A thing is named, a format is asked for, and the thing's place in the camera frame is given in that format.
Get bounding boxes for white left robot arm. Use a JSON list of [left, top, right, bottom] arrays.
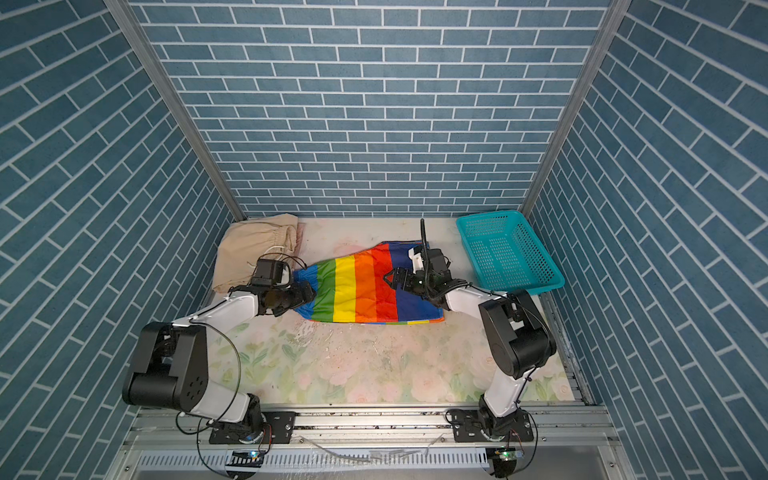
[[122, 281, 316, 430]]

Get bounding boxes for aluminium right corner post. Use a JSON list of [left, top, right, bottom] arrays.
[[520, 0, 631, 218]]

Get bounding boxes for aluminium left corner post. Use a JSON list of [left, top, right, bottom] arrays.
[[104, 0, 247, 221]]

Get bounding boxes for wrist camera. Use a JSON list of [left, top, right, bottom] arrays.
[[249, 258, 291, 288], [408, 245, 450, 273]]

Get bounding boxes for controller board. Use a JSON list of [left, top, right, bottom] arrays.
[[485, 447, 524, 479], [225, 450, 264, 480]]

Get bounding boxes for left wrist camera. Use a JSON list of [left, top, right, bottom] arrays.
[[249, 258, 291, 288]]

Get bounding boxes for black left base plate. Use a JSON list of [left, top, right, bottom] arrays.
[[209, 411, 297, 445]]

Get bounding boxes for right controller board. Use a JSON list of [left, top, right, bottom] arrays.
[[485, 447, 524, 479]]

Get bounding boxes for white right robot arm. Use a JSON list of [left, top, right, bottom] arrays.
[[384, 267, 557, 418]]

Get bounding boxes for left controller board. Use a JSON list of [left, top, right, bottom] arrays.
[[225, 450, 264, 480]]

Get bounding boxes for red shorts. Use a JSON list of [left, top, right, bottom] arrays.
[[293, 241, 444, 324]]

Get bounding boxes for aluminium corner post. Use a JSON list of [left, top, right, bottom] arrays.
[[520, 0, 631, 218], [104, 0, 247, 221]]

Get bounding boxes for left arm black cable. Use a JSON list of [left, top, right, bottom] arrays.
[[175, 320, 244, 436]]

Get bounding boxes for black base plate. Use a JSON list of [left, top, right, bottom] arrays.
[[209, 411, 297, 445], [444, 409, 535, 443]]

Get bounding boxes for aluminium front rail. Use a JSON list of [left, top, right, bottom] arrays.
[[106, 402, 634, 479]]

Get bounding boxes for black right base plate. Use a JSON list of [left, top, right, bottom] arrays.
[[444, 409, 535, 443]]

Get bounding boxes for beige shorts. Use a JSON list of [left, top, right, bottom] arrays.
[[212, 214, 299, 295]]

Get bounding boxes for teal plastic laundry basket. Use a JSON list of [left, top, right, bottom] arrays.
[[456, 211, 565, 295]]

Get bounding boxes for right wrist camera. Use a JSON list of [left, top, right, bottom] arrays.
[[408, 245, 450, 273]]

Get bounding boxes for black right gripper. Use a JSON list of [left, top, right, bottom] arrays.
[[385, 265, 436, 296]]

